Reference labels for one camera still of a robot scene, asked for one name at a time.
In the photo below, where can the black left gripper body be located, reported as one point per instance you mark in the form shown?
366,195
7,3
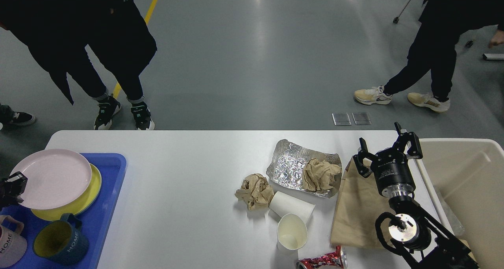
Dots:
4,193

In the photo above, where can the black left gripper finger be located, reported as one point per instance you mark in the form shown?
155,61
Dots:
17,182
13,201

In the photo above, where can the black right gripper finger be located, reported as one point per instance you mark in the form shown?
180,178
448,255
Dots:
358,159
407,144

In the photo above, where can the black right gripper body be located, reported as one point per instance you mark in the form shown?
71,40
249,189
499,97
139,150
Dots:
392,174

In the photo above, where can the pink plate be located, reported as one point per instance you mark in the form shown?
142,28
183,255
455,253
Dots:
56,177

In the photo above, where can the dark teal HOME mug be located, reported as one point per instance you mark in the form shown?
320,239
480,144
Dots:
62,241

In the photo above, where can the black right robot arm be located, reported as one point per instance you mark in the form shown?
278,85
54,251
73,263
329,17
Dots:
411,232

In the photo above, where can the brown paper bag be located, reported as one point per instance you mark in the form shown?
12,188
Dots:
357,207

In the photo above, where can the pink HOME mug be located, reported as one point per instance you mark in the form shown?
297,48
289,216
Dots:
12,245

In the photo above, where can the yellow-green plate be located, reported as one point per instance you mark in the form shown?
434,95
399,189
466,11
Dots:
77,206

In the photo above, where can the crumpled brown paper on foil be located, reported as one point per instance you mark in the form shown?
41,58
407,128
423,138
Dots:
319,176

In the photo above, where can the right metal floor plate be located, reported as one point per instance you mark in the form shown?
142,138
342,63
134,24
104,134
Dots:
361,118

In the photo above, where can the metal floor plate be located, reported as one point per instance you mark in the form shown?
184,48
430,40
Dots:
361,118
341,119

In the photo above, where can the beige plastic bin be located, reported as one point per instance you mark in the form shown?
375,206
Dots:
468,175

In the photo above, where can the left metal floor plate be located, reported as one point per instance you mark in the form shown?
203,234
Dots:
341,119

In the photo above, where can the crumpled aluminium foil sheet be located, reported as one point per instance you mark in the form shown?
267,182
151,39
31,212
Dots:
288,162

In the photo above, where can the blue plastic tray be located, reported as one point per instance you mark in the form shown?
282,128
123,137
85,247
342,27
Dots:
96,218

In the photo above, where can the white paper cup lying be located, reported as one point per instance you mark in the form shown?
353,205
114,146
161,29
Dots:
283,204

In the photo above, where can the crushed red can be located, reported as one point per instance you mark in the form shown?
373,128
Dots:
336,258

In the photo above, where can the crumpled brown paper ball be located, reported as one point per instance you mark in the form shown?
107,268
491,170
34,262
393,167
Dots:
255,191

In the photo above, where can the grey bar on floor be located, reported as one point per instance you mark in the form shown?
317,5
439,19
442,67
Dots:
493,57

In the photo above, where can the grey office chair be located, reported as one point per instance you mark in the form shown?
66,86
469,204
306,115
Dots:
469,43

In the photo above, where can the person in tan sneakers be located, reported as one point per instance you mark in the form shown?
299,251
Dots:
433,50

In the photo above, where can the person in black coat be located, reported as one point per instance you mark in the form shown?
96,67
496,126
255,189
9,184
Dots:
57,32

